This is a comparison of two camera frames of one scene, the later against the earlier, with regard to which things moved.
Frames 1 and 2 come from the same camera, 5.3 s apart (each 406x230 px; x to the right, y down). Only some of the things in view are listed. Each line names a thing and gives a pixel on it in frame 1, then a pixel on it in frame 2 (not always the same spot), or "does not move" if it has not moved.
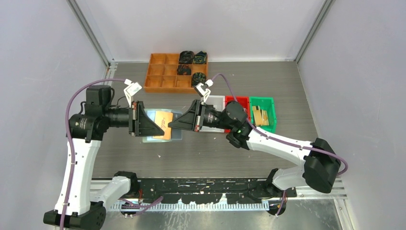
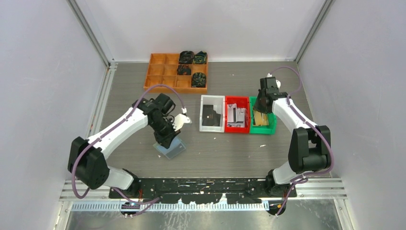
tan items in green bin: [261, 116] does not move
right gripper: [191, 120] → [257, 107]
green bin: [266, 103] does not move
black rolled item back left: [186, 57] does not move
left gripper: [140, 122] → [169, 136]
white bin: [219, 102] does not move
